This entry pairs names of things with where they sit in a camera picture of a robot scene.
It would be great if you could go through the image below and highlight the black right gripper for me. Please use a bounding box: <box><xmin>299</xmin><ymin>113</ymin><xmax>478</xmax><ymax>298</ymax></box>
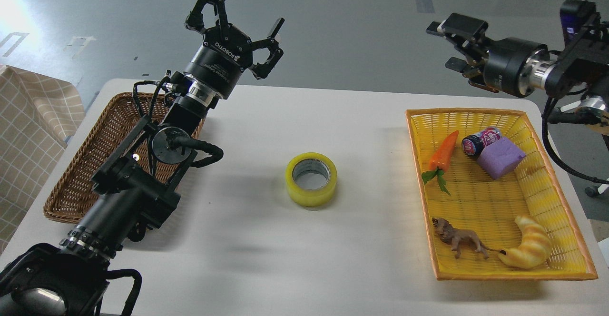
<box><xmin>426</xmin><ymin>13</ymin><xmax>550</xmax><ymax>99</ymax></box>

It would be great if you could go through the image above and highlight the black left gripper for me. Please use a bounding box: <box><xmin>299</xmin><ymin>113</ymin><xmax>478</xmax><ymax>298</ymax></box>
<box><xmin>184</xmin><ymin>0</ymin><xmax>285</xmax><ymax>100</ymax></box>

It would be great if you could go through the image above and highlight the yellow tape roll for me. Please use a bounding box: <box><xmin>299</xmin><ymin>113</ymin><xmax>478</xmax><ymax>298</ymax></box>
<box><xmin>284</xmin><ymin>152</ymin><xmax>338</xmax><ymax>207</ymax></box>

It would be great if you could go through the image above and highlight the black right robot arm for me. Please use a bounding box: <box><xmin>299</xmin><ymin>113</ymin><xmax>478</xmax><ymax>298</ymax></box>
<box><xmin>426</xmin><ymin>0</ymin><xmax>609</xmax><ymax>197</ymax></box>

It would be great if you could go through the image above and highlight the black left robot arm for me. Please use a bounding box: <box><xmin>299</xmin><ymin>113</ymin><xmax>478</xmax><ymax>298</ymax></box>
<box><xmin>1</xmin><ymin>0</ymin><xmax>284</xmax><ymax>316</ymax></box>

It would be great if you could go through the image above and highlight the small dark can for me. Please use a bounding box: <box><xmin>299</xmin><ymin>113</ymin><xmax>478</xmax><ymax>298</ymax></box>
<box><xmin>461</xmin><ymin>127</ymin><xmax>503</xmax><ymax>158</ymax></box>

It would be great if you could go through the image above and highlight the purple foam block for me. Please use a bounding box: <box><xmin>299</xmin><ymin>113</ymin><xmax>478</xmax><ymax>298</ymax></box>
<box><xmin>476</xmin><ymin>138</ymin><xmax>526</xmax><ymax>180</ymax></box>

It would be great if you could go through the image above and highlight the orange toy carrot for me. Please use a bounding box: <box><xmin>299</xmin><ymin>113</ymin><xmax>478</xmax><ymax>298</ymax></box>
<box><xmin>421</xmin><ymin>131</ymin><xmax>459</xmax><ymax>196</ymax></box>

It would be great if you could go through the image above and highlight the yellow plastic basket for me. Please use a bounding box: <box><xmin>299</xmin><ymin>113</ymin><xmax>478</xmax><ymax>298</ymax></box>
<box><xmin>405</xmin><ymin>108</ymin><xmax>598</xmax><ymax>280</ymax></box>

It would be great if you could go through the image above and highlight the brown toy lion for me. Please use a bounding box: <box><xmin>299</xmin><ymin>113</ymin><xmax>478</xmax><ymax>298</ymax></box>
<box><xmin>431</xmin><ymin>217</ymin><xmax>490</xmax><ymax>259</ymax></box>

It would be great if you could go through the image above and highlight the beige checkered cloth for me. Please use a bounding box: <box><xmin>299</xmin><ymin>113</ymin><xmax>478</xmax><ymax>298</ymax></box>
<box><xmin>0</xmin><ymin>64</ymin><xmax>85</xmax><ymax>250</ymax></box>

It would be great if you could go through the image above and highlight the toy croissant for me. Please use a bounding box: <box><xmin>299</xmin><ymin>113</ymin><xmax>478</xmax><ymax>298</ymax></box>
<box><xmin>498</xmin><ymin>215</ymin><xmax>552</xmax><ymax>270</ymax></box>

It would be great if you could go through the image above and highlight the brown wicker basket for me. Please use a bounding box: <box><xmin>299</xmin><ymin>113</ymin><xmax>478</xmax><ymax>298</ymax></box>
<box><xmin>43</xmin><ymin>92</ymin><xmax>206</xmax><ymax>225</ymax></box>

